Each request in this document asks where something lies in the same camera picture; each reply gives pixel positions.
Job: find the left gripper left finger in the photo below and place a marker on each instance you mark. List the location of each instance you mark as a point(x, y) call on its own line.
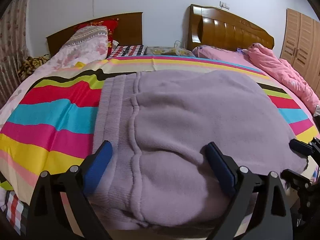
point(47, 218)

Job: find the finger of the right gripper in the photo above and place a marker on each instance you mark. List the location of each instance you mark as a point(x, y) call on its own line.
point(306, 149)
point(299, 187)

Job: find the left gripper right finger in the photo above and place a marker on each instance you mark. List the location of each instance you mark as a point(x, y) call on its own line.
point(257, 209)

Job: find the lilac fleece pants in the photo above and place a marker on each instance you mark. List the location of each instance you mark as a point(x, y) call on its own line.
point(159, 123)

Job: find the pink crumpled duvet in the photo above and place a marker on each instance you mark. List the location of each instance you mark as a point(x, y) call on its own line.
point(284, 73)

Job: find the striped multicolour bed sheet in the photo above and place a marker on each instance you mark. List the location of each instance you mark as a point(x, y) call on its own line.
point(49, 122)

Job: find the light wooden wardrobe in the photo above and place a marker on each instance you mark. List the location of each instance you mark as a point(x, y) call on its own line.
point(301, 46)

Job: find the pink pillow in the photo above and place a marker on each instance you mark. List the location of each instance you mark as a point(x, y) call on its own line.
point(213, 53)

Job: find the leopard print blanket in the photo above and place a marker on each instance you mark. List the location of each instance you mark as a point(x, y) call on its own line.
point(31, 64)

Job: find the glossy brown wooden headboard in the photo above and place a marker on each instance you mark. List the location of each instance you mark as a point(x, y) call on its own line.
point(216, 27)

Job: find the pink floral quilt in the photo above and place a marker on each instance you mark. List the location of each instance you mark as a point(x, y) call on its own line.
point(88, 44)

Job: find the plaid checkered sheet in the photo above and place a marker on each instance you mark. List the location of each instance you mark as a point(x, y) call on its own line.
point(124, 51)

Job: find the floral nightstand cloth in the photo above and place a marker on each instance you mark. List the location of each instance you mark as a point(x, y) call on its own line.
point(168, 51)

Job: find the dark wooden headboard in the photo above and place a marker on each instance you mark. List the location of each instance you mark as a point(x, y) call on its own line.
point(128, 32)

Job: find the red embroidered pillow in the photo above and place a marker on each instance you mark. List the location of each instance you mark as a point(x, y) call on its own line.
point(110, 25)

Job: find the striped curtain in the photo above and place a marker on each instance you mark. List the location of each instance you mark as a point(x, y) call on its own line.
point(13, 47)

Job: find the wall power socket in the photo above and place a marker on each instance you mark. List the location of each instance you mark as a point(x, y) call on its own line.
point(223, 5)

